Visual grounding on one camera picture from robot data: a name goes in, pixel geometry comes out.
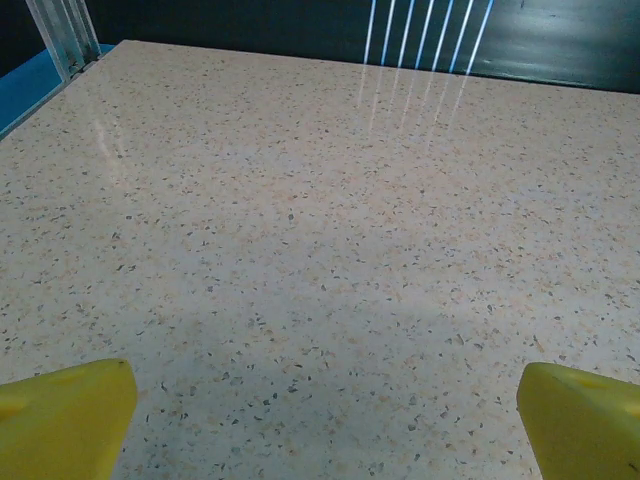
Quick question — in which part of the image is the blue table edge strip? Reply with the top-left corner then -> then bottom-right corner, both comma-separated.
0,43 -> 118,142

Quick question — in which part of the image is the aluminium frame post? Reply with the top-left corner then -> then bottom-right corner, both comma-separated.
24,0 -> 102,82

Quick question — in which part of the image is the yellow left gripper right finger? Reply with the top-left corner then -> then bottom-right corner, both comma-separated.
515,362 -> 640,480

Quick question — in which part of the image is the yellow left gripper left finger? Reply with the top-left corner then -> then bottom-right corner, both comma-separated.
0,358 -> 138,480

